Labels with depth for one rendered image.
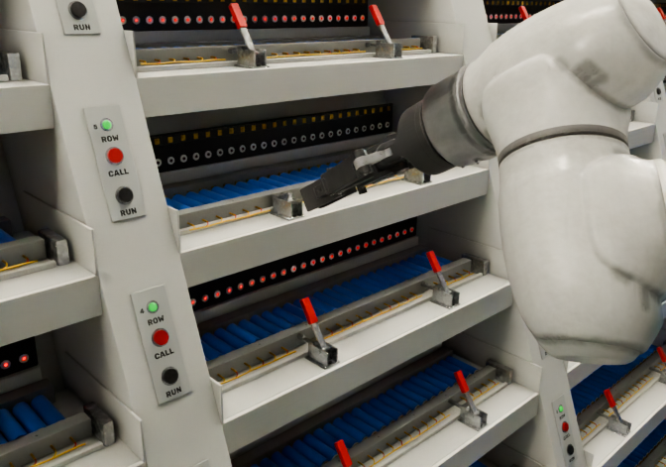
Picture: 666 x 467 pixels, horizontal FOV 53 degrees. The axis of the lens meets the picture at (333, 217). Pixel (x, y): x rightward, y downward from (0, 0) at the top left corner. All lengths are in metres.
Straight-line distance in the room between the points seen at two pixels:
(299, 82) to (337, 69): 0.07
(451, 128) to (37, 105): 0.41
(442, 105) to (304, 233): 0.32
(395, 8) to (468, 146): 0.69
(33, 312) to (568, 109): 0.52
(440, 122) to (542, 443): 0.80
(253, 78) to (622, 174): 0.50
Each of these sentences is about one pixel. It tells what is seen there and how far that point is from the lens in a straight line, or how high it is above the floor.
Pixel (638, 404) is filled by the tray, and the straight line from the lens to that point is 1.66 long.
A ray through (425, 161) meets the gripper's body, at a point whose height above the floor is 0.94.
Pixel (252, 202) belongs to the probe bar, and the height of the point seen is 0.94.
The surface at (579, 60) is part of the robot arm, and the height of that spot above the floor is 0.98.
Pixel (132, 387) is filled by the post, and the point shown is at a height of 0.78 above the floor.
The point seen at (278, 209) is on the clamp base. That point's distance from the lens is 0.88.
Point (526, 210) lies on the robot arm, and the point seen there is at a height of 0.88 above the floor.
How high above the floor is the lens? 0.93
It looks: 3 degrees down
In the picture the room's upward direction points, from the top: 13 degrees counter-clockwise
